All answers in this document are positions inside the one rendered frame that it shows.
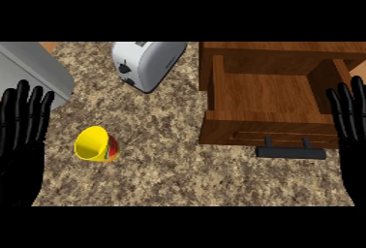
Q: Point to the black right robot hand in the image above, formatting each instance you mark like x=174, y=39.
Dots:
x=351, y=135

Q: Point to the wooden cabinet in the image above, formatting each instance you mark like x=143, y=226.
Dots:
x=285, y=55

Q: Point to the open wooden drawer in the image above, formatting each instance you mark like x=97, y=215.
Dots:
x=269, y=109

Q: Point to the grey appliance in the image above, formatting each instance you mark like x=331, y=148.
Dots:
x=32, y=74

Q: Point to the silver toaster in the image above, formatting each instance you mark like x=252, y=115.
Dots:
x=145, y=63

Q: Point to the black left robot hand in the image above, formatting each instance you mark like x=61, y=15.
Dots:
x=19, y=142

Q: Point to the yellow cup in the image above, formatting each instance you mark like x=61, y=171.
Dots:
x=94, y=144

